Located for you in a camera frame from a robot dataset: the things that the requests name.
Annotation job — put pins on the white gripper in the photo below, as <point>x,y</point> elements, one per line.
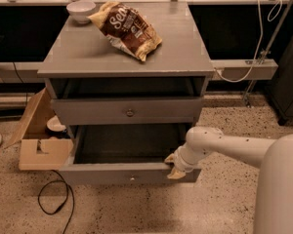
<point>179,163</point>

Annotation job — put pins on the grey drawer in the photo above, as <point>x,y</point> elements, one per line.
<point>123,154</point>
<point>151,110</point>

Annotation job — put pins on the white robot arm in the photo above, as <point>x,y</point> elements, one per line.
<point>273,157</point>

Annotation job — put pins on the grey drawer cabinet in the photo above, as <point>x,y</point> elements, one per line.
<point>83,64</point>

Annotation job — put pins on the grey top drawer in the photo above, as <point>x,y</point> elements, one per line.
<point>151,110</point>

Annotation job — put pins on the open cardboard box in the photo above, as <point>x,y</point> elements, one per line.
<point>40,150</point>

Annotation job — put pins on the white plate in box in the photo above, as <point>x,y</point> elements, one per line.
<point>55,125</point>

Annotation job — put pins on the dark grey cabinet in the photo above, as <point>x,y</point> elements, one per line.
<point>280,90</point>

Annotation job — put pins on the metal diagonal pole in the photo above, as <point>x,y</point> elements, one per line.
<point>260,59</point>

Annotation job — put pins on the brown coffee pad bag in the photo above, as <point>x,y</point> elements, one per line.
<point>126,29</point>

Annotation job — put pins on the white ceramic bowl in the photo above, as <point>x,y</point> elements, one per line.
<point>81,10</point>

